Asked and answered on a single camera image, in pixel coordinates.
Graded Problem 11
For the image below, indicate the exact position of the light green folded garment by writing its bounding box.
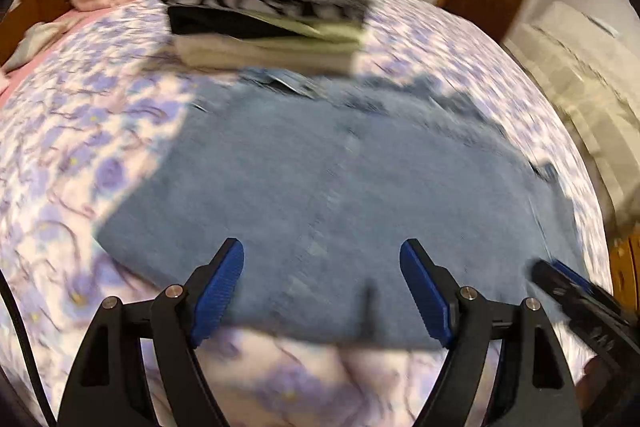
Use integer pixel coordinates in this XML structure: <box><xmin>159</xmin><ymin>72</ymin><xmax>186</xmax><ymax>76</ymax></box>
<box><xmin>246</xmin><ymin>13</ymin><xmax>367</xmax><ymax>53</ymax></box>

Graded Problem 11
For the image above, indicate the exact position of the grey small cloth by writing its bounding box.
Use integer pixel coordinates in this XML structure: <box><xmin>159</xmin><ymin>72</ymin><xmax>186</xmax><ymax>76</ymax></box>
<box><xmin>2</xmin><ymin>23</ymin><xmax>66</xmax><ymax>72</ymax></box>

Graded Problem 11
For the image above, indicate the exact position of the pink bed sheet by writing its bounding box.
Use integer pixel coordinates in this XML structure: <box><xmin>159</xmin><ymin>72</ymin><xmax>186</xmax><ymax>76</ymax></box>
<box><xmin>0</xmin><ymin>5</ymin><xmax>116</xmax><ymax>108</ymax></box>

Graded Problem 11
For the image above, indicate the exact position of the person right hand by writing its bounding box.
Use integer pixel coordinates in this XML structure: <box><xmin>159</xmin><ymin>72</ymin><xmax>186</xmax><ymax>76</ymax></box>
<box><xmin>575</xmin><ymin>357</ymin><xmax>628</xmax><ymax>426</ymax></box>

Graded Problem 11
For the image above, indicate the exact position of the beige lace covered furniture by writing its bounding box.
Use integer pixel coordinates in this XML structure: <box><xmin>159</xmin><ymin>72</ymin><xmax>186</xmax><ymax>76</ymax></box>
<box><xmin>506</xmin><ymin>1</ymin><xmax>639</xmax><ymax>234</ymax></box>

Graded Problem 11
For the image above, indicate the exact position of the purple cat print blanket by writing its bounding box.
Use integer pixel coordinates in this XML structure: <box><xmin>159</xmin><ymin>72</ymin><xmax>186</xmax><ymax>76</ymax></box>
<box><xmin>1</xmin><ymin>0</ymin><xmax>612</xmax><ymax>426</ymax></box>

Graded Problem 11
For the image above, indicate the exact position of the orange wooden drawer cabinet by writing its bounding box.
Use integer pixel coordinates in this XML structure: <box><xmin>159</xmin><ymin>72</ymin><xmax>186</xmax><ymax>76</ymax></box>
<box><xmin>608</xmin><ymin>227</ymin><xmax>640</xmax><ymax>311</ymax></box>

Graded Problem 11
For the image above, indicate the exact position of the cream folded garment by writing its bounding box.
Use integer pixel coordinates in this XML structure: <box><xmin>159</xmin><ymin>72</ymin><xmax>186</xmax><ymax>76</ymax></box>
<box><xmin>174</xmin><ymin>34</ymin><xmax>359</xmax><ymax>75</ymax></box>

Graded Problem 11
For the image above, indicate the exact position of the black camera cable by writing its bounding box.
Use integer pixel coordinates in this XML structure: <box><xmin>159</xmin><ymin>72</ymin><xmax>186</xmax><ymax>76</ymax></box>
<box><xmin>0</xmin><ymin>271</ymin><xmax>57</xmax><ymax>427</ymax></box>

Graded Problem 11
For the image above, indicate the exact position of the blue denim jacket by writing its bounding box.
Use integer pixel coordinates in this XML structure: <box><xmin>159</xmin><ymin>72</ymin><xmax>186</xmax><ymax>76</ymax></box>
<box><xmin>96</xmin><ymin>79</ymin><xmax>586</xmax><ymax>349</ymax></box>

